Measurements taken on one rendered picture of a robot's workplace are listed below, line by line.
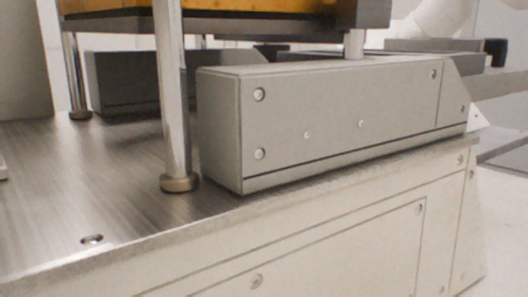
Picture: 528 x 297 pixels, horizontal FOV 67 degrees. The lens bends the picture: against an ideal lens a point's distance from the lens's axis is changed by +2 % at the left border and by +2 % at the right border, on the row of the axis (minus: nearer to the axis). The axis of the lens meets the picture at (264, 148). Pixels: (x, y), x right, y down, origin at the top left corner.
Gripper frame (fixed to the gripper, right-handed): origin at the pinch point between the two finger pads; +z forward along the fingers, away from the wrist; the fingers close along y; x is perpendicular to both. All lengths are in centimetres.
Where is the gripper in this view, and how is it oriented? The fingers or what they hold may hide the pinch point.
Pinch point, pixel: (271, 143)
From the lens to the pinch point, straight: 82.7
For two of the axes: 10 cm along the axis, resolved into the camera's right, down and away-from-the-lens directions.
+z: 0.0, 9.6, 2.9
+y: 4.1, -2.6, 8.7
